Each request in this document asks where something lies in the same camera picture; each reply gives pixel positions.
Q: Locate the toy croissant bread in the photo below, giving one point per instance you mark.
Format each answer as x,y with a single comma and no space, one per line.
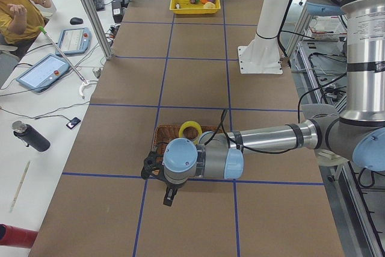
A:
209,5

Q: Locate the yellow plastic basket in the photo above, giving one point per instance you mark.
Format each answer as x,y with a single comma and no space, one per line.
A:
197,8

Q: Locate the black water bottle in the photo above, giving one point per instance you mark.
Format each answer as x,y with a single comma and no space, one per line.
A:
30,136

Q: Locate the blue teach pendant near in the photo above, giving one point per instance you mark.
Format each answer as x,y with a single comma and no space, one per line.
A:
44,73

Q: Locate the aluminium frame post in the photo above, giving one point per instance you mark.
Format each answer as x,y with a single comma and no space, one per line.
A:
97,27

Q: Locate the red cylinder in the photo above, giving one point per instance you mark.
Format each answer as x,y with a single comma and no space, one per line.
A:
17,237

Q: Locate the brown wicker basket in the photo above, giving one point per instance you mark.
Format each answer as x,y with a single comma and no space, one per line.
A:
166,133

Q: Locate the small black phone device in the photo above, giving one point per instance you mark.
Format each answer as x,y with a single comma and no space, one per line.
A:
73,123

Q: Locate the reacher grabber stick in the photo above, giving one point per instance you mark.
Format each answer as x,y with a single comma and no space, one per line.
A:
85,83

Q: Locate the blue teach pendant far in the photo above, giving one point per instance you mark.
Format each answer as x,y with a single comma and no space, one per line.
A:
74,41

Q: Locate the yellow tape roll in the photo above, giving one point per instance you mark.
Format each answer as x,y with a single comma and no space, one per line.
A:
190,124

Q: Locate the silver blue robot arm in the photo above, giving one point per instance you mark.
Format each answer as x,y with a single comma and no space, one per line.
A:
356,134

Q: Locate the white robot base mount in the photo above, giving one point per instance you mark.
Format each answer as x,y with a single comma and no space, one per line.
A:
262,54

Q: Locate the blue teach pendant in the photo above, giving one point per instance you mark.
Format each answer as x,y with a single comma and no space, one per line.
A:
44,73
74,41

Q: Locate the black computer mouse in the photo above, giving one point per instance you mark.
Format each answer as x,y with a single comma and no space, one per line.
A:
76,21

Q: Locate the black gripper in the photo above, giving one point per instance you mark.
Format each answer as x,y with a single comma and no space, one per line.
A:
172,185

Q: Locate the person in yellow shirt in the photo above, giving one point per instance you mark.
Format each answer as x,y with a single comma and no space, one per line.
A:
21,21

